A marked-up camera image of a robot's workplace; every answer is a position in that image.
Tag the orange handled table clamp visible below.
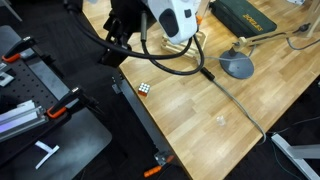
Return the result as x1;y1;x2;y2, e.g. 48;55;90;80
143;150;176;179

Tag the white metal frame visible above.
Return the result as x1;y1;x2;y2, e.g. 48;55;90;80
270;133;320;180

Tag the silver aluminium extrusion rail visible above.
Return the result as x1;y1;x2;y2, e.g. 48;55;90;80
0;99;49;143

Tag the grey lamp power cable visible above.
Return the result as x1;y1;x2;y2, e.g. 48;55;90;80
196;44;268;145

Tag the black robot cable hose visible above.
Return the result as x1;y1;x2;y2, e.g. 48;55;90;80
139;9;206;77
63;0;195;61

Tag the white tape strip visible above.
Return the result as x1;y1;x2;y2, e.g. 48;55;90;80
34;140;61;170

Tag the small grey metal bracket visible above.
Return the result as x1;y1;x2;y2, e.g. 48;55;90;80
0;71;15;88

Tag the black perforated mounting platform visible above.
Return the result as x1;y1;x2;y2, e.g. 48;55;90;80
0;24;113;180

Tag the wooden slatted crate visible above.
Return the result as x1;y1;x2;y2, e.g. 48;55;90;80
160;14;208;61

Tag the small white-faced Rubik's cube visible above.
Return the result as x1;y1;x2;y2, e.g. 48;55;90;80
137;82;152;98

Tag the black clamp with orange trigger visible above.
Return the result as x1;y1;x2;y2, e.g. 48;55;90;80
45;86;101;120
1;35;64;78

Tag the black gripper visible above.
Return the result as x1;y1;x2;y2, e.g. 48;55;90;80
98;0;158;68

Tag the wooden desk lamp grey base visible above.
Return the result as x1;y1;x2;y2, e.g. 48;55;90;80
218;22;313;80

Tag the small clear plastic cup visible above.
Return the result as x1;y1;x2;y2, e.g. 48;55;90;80
215;115;227;128

